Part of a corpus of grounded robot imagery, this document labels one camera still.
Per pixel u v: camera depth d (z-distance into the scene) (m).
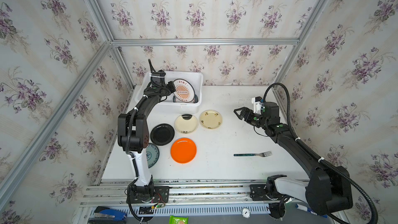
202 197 0.73
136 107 0.55
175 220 0.66
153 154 0.86
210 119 1.01
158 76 0.75
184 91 1.01
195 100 1.02
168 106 0.88
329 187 0.40
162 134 0.93
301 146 0.50
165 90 0.73
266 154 0.86
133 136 0.52
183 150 0.90
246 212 0.69
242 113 0.73
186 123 0.99
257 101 0.76
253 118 0.72
